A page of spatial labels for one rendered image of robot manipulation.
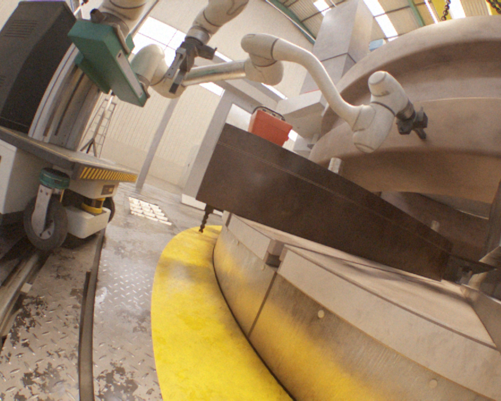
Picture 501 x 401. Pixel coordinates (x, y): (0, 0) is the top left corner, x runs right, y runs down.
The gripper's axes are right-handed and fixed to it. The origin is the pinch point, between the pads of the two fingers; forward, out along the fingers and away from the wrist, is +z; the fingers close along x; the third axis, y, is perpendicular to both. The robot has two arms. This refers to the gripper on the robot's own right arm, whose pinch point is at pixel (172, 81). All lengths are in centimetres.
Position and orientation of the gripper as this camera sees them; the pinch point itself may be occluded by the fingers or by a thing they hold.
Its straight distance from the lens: 84.3
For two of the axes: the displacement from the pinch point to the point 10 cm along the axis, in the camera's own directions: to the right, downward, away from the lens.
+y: -9.1, -3.4, -2.4
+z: -3.5, 9.4, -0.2
